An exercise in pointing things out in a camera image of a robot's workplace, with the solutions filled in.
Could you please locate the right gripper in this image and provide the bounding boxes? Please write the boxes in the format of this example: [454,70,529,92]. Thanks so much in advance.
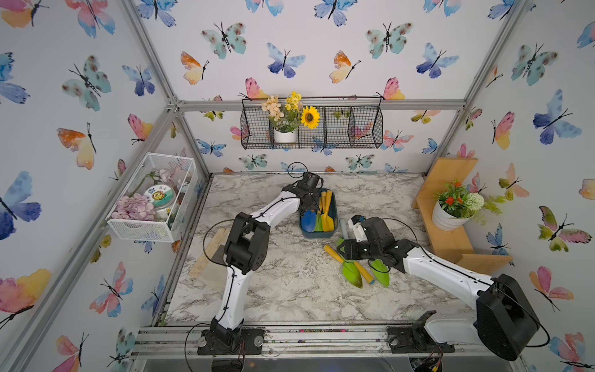
[334,238,382,262]

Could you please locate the blue shovel wooden handle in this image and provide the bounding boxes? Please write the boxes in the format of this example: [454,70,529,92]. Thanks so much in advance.
[301,210,317,233]

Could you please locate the green narrow shovel yellow handle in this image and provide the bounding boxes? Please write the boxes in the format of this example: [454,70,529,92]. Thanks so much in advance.
[369,259,390,288]

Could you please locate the green leaf shovel yellow handle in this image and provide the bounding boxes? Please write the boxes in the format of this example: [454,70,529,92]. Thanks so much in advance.
[314,198,323,233]

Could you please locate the yellow scoop shovel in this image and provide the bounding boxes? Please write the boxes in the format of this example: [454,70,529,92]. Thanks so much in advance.
[316,192,326,232]

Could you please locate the green trowel light-blue handle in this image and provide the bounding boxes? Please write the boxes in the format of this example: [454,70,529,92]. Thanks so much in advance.
[351,262,376,285]

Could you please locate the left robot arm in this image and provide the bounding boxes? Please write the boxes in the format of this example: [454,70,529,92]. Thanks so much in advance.
[212,172,324,331]

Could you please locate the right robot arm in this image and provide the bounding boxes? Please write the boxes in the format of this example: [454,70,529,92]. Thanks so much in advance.
[338,215,541,361]

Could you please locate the dark teal storage box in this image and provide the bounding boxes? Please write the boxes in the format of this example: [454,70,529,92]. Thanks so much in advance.
[298,188,339,240]

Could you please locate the light blue plastic scoop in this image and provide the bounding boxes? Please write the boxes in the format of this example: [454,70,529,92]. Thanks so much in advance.
[339,219,350,240]

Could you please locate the sunflower bouquet white pot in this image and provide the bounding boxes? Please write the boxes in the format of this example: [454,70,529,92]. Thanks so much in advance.
[261,91,322,144]

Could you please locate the wooden zigzag shelf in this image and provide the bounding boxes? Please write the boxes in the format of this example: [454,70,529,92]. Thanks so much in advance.
[412,157,512,275]

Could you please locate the red flower plant white pot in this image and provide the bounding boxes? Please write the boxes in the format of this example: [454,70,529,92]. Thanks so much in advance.
[432,181,507,231]

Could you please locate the round green tin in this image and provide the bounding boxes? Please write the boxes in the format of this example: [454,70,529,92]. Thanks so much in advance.
[143,184,174,209]

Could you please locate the pink artificial flowers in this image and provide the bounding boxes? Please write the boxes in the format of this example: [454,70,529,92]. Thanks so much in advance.
[110,193,156,221]

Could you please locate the black wire wall basket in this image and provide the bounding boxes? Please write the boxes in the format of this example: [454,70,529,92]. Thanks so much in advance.
[239,96,384,152]

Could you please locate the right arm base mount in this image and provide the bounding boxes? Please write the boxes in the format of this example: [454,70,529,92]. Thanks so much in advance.
[387,310,456,353]

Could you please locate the white wire mesh basket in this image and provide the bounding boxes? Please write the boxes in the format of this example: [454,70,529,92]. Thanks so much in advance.
[106,153,198,243]

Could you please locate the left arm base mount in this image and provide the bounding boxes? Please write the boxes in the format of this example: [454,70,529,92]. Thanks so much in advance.
[197,318,264,357]

